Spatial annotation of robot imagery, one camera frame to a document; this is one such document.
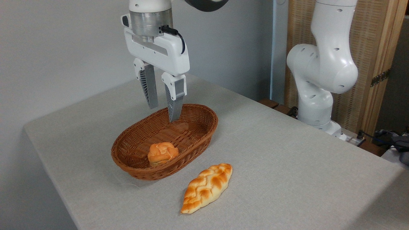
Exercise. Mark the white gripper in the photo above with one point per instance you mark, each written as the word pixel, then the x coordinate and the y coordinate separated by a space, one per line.
pixel 166 56

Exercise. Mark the round golden bread roll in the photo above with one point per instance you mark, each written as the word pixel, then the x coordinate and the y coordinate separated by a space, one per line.
pixel 162 153

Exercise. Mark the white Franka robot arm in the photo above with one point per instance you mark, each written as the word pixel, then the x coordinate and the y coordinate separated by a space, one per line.
pixel 326 64

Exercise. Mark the braided golden bread loaf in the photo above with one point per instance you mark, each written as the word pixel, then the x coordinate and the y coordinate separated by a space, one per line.
pixel 206 188

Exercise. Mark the brown wicker oval basket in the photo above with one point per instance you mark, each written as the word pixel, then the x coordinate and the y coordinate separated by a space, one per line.
pixel 191 134

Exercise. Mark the black base connector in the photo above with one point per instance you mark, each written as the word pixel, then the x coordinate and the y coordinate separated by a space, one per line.
pixel 292 111

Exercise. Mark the grey tablecloth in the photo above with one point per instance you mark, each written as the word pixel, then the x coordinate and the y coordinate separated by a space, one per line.
pixel 287 175

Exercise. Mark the white power strip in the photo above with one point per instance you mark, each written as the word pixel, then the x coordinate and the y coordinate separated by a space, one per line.
pixel 355 140

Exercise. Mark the wooden woven folding screen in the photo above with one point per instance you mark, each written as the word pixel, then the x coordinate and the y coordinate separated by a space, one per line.
pixel 370 35

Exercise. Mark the dark metal screen hinge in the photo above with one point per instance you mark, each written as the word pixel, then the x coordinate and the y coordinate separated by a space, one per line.
pixel 380 77

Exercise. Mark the dark grey bundle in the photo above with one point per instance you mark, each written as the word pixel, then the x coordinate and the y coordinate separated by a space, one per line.
pixel 401 150

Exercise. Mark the white wall conduit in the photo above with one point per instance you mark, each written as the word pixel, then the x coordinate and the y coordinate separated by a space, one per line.
pixel 272 48

